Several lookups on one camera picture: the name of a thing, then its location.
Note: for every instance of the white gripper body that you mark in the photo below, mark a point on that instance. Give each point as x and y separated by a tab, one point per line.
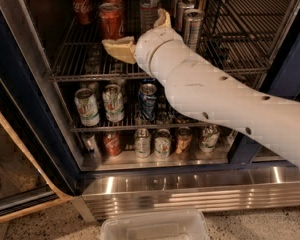
154	46

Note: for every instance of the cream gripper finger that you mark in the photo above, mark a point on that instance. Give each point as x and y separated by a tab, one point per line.
122	49
163	19

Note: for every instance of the clear plastic water bottle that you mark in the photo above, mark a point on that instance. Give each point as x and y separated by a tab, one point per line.
148	13

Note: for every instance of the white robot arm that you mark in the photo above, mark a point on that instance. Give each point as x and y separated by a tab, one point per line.
197	89

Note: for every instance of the red can bottom shelf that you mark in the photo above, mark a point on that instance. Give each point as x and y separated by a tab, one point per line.
111	142

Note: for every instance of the open glass fridge door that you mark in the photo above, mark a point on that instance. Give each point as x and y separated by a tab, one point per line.
26	186

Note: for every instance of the stainless steel fridge base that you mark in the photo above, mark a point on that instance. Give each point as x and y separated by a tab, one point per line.
113	195

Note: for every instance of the front silver energy drink can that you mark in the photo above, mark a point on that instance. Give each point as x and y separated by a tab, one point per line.
192	28

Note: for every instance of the front red cola can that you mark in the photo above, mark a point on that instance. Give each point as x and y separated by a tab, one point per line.
112	21

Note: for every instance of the left blue soda can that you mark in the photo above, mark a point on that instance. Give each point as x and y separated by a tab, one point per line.
147	96

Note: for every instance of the white green soda can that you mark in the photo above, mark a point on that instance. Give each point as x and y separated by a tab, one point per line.
87	108
113	103

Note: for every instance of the back left coca-cola can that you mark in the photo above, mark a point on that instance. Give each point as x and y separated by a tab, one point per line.
83	10

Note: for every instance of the left white green soda can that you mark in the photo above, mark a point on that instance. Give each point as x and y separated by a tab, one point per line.
87	108

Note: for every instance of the orange brown can bottom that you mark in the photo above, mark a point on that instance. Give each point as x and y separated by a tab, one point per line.
183	140

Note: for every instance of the silver can bottom left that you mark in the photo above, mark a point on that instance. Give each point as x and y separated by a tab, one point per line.
90	143

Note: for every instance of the tilted white green can bottom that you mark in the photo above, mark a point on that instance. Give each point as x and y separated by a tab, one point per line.
208	138

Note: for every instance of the clear plastic bin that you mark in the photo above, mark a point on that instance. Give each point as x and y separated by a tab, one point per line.
182	224

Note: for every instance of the middle wire shelf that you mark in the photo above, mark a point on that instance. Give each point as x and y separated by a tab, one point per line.
132	112

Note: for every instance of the blue fridge centre post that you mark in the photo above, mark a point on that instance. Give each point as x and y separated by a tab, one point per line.
284	76

